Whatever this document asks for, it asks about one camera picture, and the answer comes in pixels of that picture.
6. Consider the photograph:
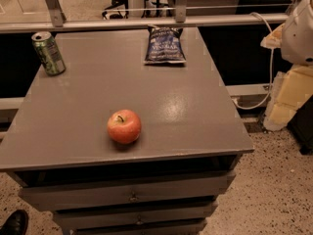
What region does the blue chip bag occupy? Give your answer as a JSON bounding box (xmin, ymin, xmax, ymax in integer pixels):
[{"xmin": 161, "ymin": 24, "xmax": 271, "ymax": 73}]
[{"xmin": 145, "ymin": 25, "xmax": 186, "ymax": 65}]

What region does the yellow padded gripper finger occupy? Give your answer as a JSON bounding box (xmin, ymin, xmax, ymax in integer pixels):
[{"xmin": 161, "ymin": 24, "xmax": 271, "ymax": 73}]
[{"xmin": 263, "ymin": 65, "xmax": 313, "ymax": 131}]

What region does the white cable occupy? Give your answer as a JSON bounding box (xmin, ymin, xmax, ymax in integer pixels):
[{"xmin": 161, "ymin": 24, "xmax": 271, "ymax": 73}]
[{"xmin": 232, "ymin": 12, "xmax": 276, "ymax": 111}]

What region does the green soda can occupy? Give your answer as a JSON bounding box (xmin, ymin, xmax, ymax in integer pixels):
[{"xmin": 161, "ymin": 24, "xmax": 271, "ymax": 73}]
[{"xmin": 31, "ymin": 31, "xmax": 66, "ymax": 76}]

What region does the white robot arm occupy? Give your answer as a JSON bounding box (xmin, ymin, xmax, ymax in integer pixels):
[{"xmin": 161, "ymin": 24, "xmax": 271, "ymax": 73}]
[{"xmin": 261, "ymin": 0, "xmax": 313, "ymax": 131}]

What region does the black office chair base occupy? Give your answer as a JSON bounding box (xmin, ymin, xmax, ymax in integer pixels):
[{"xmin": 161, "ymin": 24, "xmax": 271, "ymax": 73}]
[{"xmin": 102, "ymin": 0, "xmax": 128, "ymax": 20}]

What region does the grey drawer cabinet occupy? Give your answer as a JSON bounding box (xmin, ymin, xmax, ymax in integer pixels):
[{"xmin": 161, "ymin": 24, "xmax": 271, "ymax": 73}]
[{"xmin": 0, "ymin": 28, "xmax": 253, "ymax": 235}]

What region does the metal railing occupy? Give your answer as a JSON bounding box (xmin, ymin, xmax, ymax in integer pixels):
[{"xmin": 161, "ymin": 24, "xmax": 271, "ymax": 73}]
[{"xmin": 0, "ymin": 0, "xmax": 301, "ymax": 33}]

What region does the black shoe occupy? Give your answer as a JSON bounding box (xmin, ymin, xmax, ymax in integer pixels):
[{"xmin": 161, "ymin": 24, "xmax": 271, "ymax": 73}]
[{"xmin": 0, "ymin": 210, "xmax": 28, "ymax": 235}]

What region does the red apple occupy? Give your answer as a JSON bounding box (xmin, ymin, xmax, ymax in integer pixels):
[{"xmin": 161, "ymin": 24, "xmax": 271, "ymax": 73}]
[{"xmin": 107, "ymin": 110, "xmax": 142, "ymax": 144}]

